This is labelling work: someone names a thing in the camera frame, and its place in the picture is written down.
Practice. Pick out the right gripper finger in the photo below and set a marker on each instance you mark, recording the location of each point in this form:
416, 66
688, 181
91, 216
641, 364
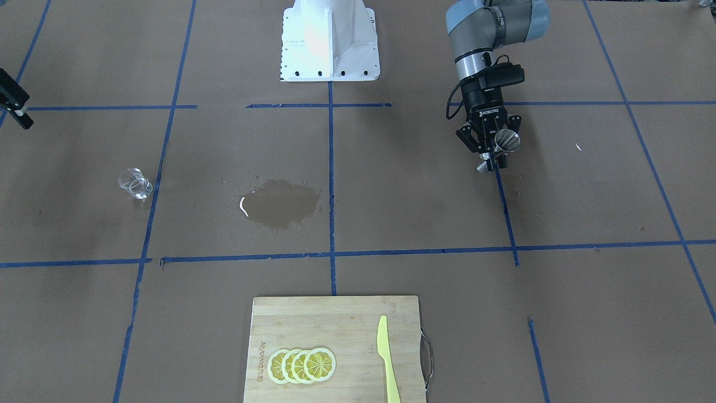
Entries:
14, 98

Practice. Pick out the clear glass cup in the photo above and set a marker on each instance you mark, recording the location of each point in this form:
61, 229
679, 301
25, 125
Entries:
135, 183

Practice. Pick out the yellow plastic knife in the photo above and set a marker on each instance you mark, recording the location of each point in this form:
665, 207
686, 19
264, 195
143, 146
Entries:
382, 339

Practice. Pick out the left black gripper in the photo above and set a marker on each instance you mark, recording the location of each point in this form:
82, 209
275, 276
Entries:
485, 102

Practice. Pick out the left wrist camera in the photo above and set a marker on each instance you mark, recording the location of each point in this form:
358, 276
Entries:
497, 76

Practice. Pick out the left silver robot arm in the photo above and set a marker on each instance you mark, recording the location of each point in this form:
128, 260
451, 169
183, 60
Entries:
476, 29

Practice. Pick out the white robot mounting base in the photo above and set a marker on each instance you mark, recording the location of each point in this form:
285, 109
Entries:
329, 41

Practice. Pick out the bamboo cutting board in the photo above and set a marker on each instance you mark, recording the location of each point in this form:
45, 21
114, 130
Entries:
346, 325

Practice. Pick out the steel jigger measuring cup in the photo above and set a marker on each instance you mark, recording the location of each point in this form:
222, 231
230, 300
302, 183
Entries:
505, 141

